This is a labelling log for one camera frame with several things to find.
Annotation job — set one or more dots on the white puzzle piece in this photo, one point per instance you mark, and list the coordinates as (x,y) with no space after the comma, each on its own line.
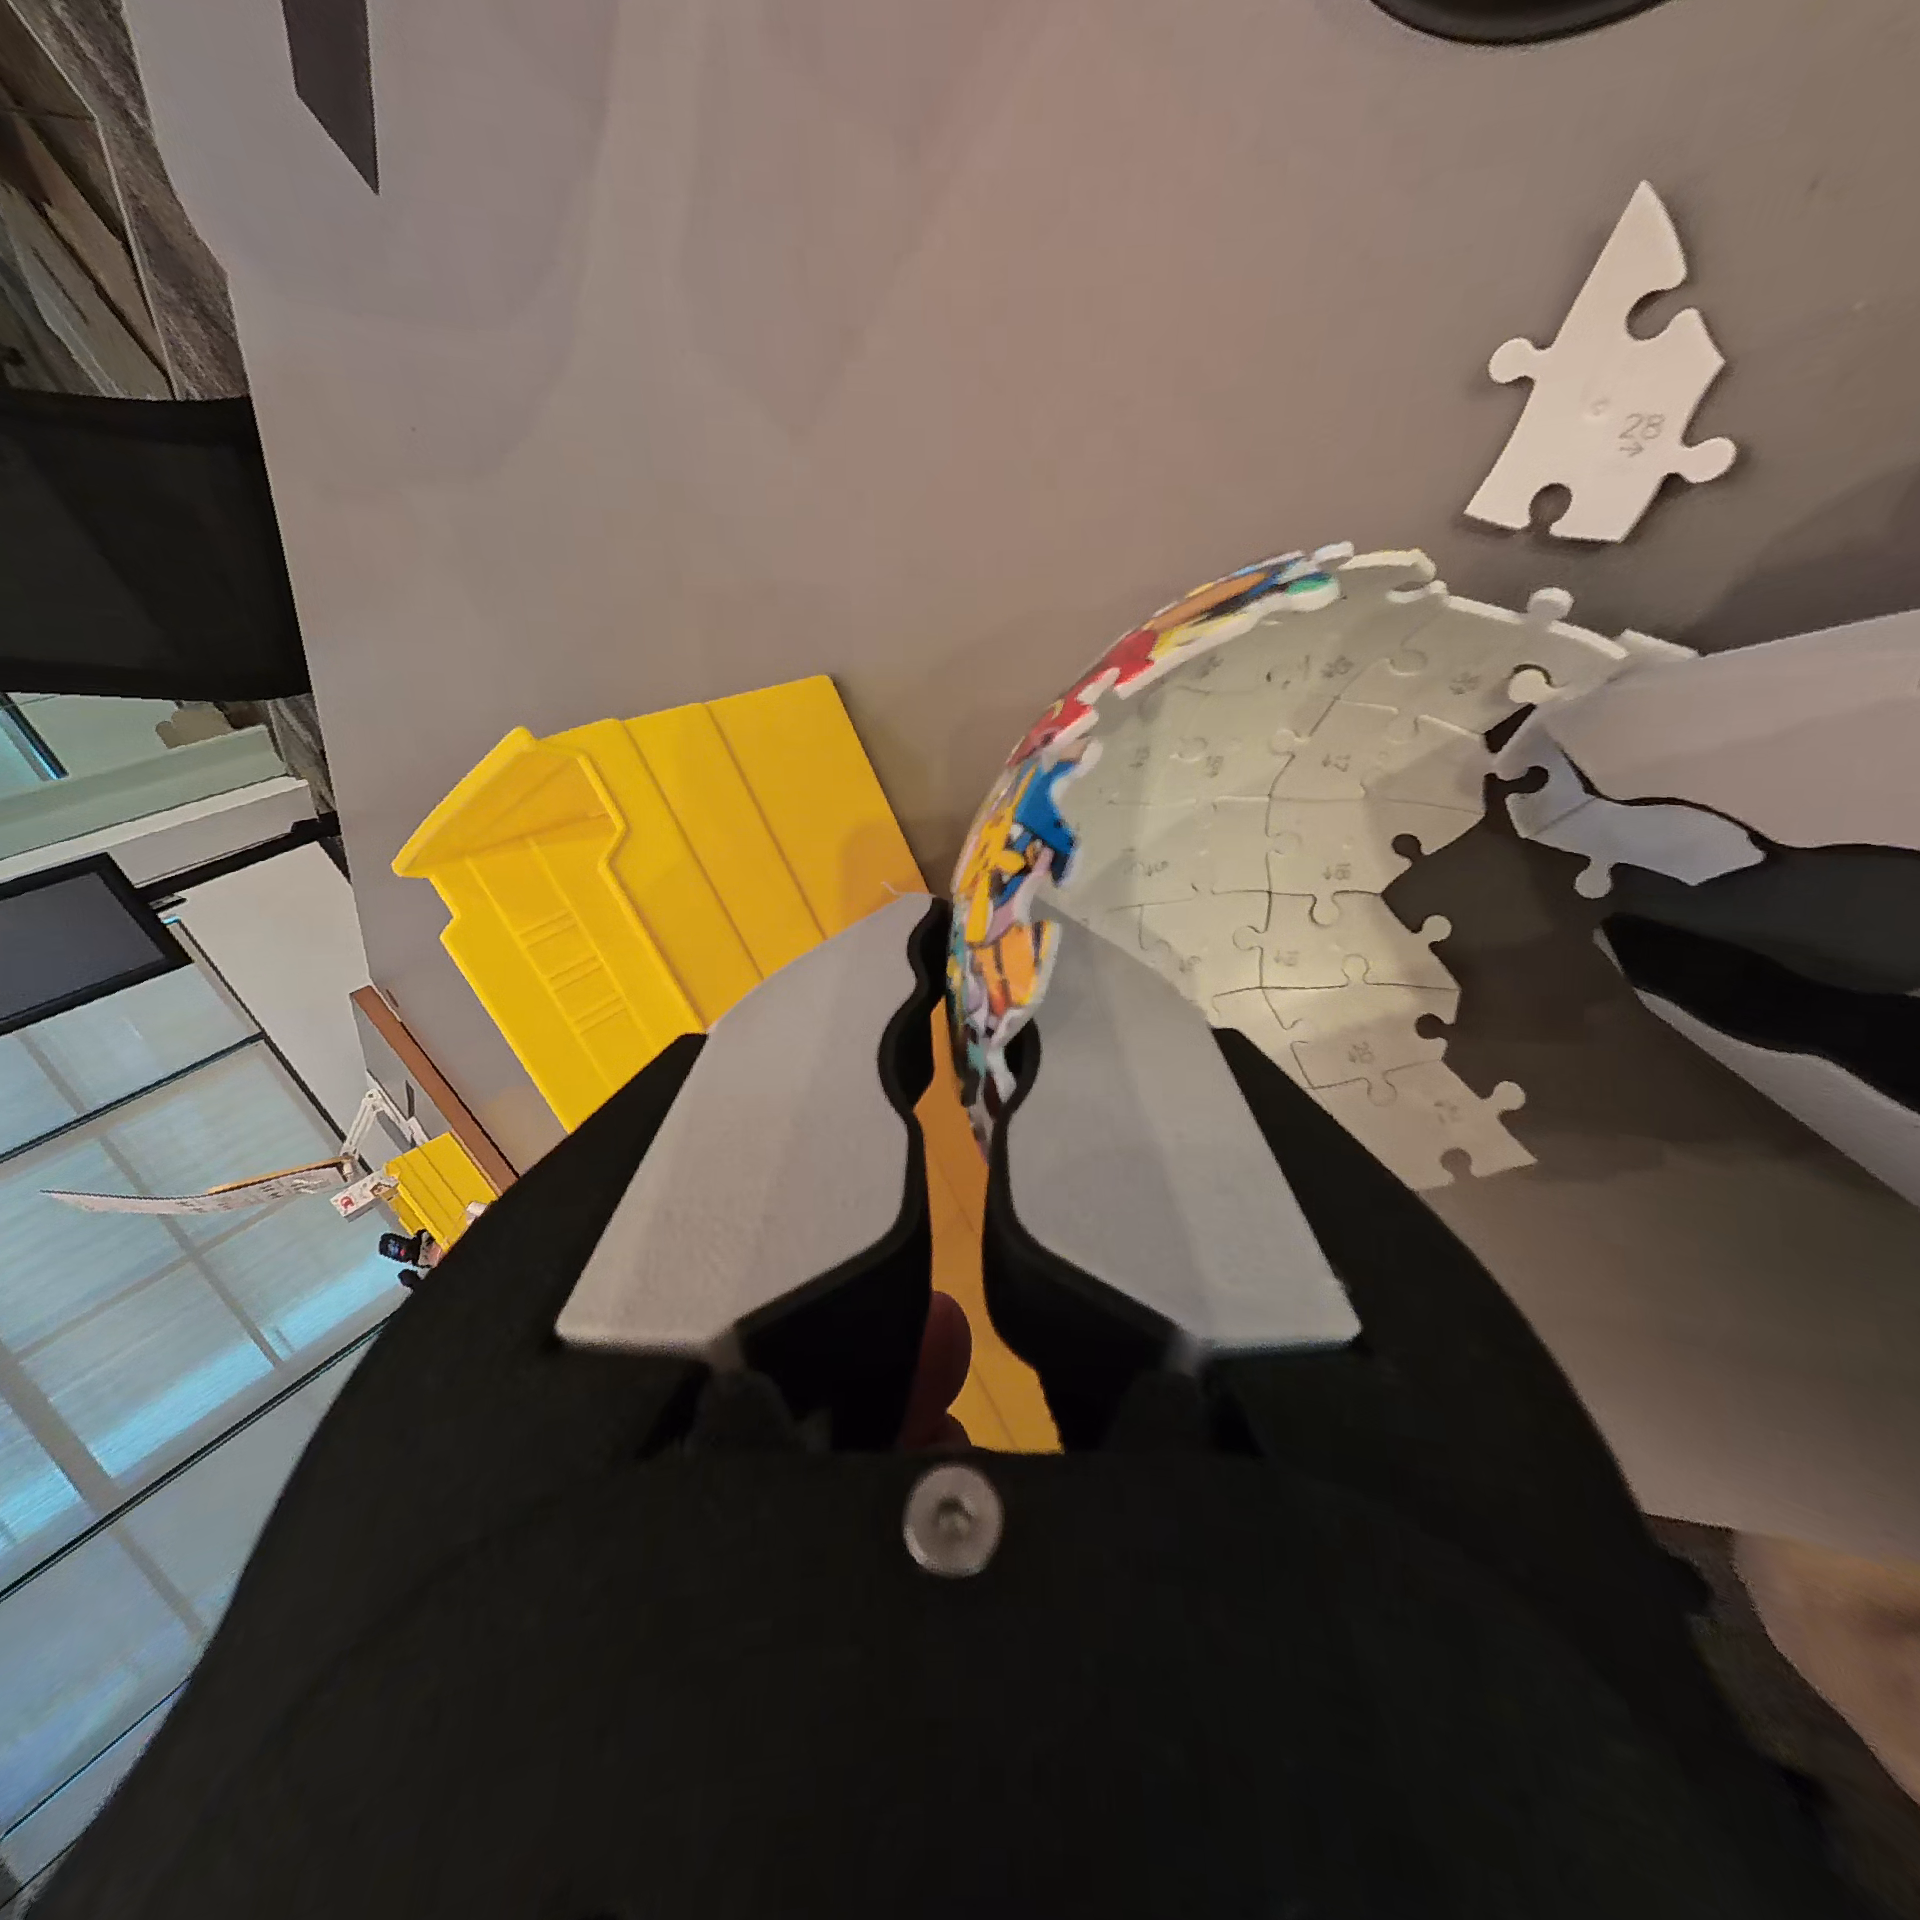
(1664,843)
(1611,406)

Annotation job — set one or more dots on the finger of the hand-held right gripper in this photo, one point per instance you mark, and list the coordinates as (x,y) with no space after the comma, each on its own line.
(1799,1050)
(1785,721)

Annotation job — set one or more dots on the dark monitor screen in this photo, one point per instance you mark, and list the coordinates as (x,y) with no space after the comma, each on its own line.
(66,945)

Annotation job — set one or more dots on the small yellow plastic bin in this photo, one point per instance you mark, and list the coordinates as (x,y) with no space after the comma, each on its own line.
(442,1194)

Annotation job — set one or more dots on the dark narrow strip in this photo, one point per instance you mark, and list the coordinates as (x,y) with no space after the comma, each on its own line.
(339,75)

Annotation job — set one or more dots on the colourful half-built puzzle ball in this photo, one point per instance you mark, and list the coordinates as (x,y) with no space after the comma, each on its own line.
(1289,839)

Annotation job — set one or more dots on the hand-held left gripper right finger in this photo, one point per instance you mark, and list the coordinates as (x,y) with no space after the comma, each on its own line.
(1170,1185)

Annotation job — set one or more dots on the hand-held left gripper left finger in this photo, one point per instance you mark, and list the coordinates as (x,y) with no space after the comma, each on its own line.
(765,1142)

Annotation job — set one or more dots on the black round dish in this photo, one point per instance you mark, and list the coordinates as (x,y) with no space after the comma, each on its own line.
(1499,11)

